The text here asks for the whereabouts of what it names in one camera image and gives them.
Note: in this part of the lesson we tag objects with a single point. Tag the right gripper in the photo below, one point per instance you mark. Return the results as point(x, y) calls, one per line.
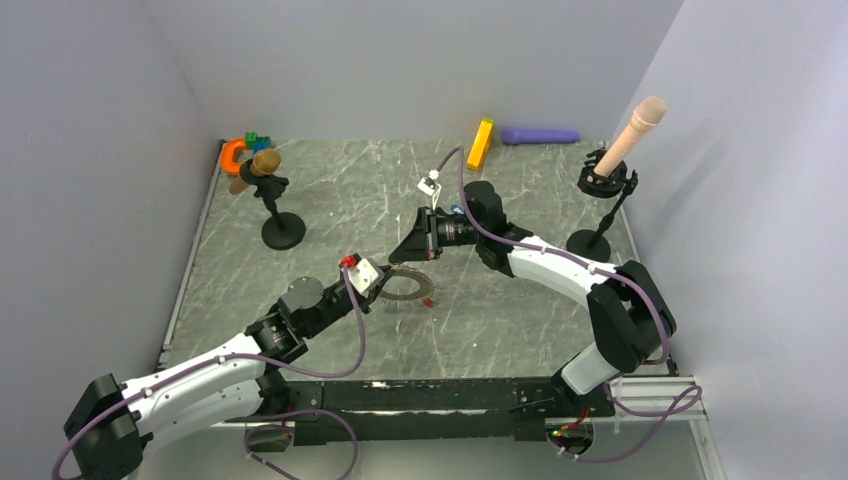
point(423, 242)

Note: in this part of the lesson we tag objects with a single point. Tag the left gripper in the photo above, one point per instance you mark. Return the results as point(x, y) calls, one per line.
point(365, 301)

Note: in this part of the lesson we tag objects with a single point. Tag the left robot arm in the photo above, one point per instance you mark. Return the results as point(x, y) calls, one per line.
point(114, 423)

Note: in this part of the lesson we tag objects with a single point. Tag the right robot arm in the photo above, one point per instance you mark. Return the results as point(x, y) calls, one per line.
point(630, 319)

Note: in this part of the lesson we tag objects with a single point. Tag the left black microphone stand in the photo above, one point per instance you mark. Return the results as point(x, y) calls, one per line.
point(282, 230)

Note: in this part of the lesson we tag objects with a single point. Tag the yellow block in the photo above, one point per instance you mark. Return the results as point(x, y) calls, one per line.
point(480, 145)

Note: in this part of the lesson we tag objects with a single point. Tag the purple cylinder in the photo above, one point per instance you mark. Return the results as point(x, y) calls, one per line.
point(520, 136)

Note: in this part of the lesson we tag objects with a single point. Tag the brown microphone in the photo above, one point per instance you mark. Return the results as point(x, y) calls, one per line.
point(263, 164)

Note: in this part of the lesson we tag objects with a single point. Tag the orange horseshoe toy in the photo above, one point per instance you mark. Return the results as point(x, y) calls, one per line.
point(229, 156)

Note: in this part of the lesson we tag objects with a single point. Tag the green toy brick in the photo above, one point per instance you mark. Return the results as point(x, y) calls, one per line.
point(250, 138)

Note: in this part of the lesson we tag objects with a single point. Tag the beige microphone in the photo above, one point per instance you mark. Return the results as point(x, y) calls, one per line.
point(645, 117)

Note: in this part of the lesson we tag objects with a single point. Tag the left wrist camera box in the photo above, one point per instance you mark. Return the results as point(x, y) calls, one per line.
point(364, 274)

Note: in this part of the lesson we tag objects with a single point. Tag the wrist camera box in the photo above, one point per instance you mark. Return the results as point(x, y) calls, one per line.
point(430, 186)
point(364, 274)

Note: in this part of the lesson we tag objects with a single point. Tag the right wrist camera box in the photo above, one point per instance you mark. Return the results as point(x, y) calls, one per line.
point(430, 186)

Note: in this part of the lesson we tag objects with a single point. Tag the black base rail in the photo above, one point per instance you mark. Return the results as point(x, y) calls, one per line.
point(521, 408)

